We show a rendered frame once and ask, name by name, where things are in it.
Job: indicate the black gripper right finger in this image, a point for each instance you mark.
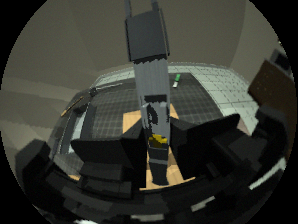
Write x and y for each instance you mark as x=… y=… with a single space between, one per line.
x=188 y=141

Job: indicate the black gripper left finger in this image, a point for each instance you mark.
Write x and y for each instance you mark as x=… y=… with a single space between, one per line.
x=128 y=149

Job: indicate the light brown wooden board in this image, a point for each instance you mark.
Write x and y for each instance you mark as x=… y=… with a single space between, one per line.
x=173 y=175

